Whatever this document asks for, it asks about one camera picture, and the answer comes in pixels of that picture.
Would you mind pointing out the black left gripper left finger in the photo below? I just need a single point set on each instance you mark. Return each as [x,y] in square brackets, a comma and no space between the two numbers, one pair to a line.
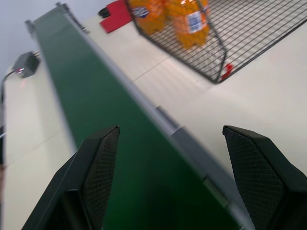
[79,177]

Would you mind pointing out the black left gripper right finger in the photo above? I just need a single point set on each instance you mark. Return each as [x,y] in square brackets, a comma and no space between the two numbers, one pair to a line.
[261,172]

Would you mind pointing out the green conveyor belt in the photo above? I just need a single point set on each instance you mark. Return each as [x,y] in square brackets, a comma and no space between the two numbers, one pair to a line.
[100,115]

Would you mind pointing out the black power adapter box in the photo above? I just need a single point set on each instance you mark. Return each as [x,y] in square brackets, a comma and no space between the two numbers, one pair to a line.
[25,64]

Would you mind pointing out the red and black box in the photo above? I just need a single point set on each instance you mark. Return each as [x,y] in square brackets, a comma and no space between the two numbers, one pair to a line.
[115,16]

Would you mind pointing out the orange soda bottle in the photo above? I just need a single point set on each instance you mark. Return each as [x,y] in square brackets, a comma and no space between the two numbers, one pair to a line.
[192,21]
[148,16]

